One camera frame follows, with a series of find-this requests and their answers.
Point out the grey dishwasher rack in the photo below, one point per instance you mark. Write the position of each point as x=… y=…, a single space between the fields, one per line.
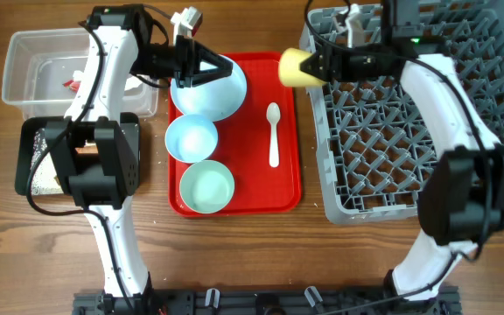
x=374 y=153

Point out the pale green bowl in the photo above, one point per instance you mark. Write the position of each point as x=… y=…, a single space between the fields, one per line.
x=207 y=187

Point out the light blue rice bowl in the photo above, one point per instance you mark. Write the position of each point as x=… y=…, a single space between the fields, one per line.
x=191 y=138

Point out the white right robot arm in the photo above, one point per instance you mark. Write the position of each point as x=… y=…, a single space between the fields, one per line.
x=462 y=202

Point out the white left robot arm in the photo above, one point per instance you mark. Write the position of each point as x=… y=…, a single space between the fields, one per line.
x=96 y=161

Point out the white napkin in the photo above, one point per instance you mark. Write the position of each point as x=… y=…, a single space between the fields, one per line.
x=132 y=82

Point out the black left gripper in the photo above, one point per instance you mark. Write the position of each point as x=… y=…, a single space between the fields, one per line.
x=185 y=64

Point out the black waste tray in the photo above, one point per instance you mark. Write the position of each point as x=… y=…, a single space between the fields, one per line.
x=129 y=124

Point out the red snack wrapper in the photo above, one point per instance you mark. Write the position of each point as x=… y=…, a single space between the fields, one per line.
x=72 y=85

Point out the light blue oval plate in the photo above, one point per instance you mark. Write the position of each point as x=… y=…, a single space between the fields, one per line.
x=216 y=100

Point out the white rice pile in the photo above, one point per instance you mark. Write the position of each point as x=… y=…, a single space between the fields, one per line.
x=45 y=180

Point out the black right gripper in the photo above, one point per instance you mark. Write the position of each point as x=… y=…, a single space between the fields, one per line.
x=328 y=66

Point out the red serving tray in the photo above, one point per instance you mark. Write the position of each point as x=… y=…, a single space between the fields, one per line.
x=244 y=145

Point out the yellow plastic cup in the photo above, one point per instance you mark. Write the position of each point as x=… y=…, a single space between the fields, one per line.
x=289 y=71

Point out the white plastic spoon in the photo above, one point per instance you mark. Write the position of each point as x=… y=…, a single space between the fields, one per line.
x=273 y=116

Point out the clear plastic waste bin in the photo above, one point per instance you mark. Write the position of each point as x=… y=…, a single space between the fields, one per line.
x=38 y=63

